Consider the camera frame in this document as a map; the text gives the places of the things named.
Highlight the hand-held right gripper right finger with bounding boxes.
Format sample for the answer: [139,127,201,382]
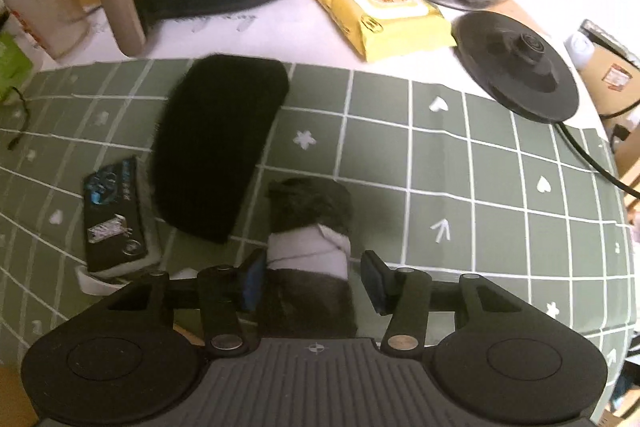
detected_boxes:
[360,249,526,353]

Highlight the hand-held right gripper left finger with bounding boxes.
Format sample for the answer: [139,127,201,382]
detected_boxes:
[102,249,268,353]

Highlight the black and white socks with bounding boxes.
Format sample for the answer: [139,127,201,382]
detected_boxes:
[262,177,358,338]

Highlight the black fuzzy case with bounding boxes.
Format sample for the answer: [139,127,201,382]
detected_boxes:
[150,54,291,245]

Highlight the green checkered tablecloth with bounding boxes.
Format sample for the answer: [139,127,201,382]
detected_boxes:
[0,57,633,368]

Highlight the black printed tissue packet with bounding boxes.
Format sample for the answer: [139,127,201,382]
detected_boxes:
[75,155,168,298]

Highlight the black kettle base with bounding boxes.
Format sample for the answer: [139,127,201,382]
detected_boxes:
[451,11,581,124]

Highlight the yellow wet wipes pack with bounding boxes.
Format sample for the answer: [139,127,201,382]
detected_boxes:
[306,0,457,62]

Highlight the small white bottle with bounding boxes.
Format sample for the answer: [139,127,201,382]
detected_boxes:
[565,32,596,70]

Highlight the small labelled cardboard box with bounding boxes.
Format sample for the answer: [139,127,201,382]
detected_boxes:
[580,19,640,118]

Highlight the green labelled canister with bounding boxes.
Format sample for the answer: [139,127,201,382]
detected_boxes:
[0,32,33,102]

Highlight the black kettle base cord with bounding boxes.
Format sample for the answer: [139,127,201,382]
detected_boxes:
[555,119,640,200]

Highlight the black charging cable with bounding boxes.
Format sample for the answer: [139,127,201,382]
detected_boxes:
[7,87,28,152]

